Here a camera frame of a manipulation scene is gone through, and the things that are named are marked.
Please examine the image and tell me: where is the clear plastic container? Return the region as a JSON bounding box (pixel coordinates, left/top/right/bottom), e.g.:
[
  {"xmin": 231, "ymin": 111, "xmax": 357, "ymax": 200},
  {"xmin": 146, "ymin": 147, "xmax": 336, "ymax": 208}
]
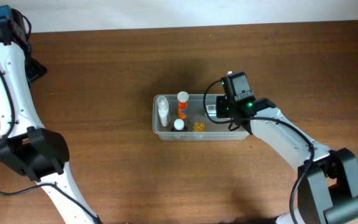
[{"xmin": 152, "ymin": 94, "xmax": 248, "ymax": 141}]

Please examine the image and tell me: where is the orange vitamin tube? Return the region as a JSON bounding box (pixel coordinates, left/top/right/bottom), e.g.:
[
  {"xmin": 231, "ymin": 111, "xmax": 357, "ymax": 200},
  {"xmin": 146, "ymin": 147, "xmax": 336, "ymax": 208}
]
[{"xmin": 177, "ymin": 91, "xmax": 189, "ymax": 119}]

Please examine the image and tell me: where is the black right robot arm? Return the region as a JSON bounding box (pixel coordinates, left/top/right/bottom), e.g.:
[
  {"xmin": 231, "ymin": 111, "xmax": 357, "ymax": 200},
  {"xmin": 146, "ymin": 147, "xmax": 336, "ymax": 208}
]
[{"xmin": 216, "ymin": 72, "xmax": 358, "ymax": 223}]

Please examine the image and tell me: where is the white medicine box red text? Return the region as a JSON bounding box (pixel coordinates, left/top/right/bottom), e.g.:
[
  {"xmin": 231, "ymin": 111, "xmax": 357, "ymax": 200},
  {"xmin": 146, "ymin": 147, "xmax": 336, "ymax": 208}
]
[{"xmin": 206, "ymin": 105, "xmax": 216, "ymax": 114}]

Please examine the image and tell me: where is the dark syrup bottle white cap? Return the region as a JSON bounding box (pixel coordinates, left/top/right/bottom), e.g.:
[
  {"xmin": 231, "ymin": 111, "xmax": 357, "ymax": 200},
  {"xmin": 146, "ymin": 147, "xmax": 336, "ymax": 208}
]
[{"xmin": 171, "ymin": 119, "xmax": 187, "ymax": 132}]

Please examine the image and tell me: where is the white plastic bottle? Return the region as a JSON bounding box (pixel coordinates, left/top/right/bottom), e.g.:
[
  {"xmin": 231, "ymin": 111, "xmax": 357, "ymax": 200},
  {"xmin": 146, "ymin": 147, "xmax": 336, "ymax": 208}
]
[{"xmin": 157, "ymin": 96, "xmax": 170, "ymax": 127}]

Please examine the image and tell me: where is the small jar gold lid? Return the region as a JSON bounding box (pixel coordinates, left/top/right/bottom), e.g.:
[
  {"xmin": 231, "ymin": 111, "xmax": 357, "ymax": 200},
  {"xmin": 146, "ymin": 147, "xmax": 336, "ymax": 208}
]
[{"xmin": 193, "ymin": 122, "xmax": 206, "ymax": 133}]

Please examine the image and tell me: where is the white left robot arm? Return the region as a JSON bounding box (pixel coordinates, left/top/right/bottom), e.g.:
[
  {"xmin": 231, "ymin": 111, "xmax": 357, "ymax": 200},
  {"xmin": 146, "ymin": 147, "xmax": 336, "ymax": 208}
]
[{"xmin": 0, "ymin": 5, "xmax": 101, "ymax": 223}]

